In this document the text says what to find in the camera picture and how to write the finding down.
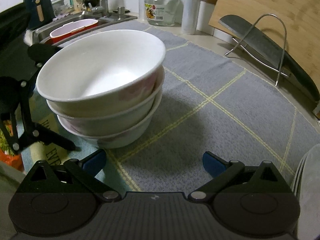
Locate glass jar green lid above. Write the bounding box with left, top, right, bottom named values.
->
left=145, top=0, right=179, bottom=27

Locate steel sink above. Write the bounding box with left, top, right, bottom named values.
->
left=23, top=12, right=137, bottom=46

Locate white pink colander basket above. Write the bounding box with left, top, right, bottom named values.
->
left=49, top=19, right=99, bottom=43

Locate black kitchen knife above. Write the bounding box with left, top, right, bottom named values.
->
left=219, top=14, right=319, bottom=101

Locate steel faucet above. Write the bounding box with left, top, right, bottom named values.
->
left=84, top=0, right=110, bottom=17

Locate left plastic wrap roll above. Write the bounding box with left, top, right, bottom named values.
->
left=138, top=0, right=154, bottom=23

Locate stack of white plates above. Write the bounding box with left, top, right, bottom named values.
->
left=291, top=144, right=320, bottom=239

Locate white floral bowl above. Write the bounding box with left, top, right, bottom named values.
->
left=36, top=29, right=166, bottom=118

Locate bamboo cutting board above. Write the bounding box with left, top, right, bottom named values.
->
left=209, top=0, right=320, bottom=86

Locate tall plastic wrap roll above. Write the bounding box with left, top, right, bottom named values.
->
left=181, top=0, right=201, bottom=35

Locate metal wire rack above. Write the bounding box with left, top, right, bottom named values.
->
left=219, top=13, right=287, bottom=86

